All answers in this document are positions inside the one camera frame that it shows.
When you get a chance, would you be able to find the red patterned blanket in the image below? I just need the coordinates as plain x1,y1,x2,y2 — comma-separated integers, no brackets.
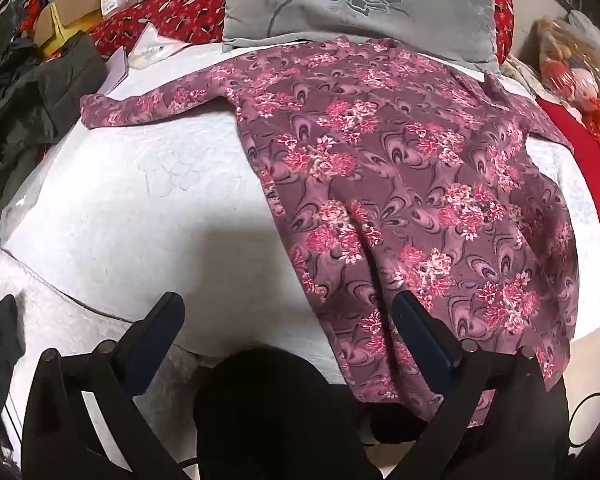
87,0,516,61

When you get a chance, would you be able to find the dark cloth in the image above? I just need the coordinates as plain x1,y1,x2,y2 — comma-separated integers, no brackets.
0,294,26,416

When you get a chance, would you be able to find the grey flower print pillow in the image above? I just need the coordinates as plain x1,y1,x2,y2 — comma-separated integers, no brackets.
220,0,502,75

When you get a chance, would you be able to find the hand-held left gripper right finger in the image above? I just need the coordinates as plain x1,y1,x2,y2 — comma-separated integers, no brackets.
390,290,573,480

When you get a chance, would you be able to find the cardboard box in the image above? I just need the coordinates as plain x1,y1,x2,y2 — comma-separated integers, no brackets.
32,0,106,51

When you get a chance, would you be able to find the white quilted bed cover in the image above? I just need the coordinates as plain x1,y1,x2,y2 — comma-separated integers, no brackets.
0,42,600,461

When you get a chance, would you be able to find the dark jacket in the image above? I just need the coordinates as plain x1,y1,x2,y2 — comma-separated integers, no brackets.
0,32,108,211

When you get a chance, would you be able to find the purple floral shirt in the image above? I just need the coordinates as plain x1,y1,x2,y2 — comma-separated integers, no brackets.
80,37,581,431

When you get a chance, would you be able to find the lilac paper sheet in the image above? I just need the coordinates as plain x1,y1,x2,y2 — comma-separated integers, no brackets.
97,47,131,96

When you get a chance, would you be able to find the plain red cloth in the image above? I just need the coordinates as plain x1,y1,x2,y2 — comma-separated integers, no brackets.
535,95,600,226

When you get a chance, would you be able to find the white plastic packet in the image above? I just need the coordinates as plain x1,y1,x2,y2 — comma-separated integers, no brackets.
127,22,191,68

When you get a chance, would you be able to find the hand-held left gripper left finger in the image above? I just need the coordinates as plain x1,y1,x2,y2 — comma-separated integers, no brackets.
21,291,187,480

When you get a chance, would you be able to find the black cable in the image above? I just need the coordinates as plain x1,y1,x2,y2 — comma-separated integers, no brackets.
567,390,600,461

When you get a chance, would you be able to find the stuffed toy in plastic bag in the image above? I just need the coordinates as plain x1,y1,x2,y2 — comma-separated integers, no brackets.
535,10,600,151

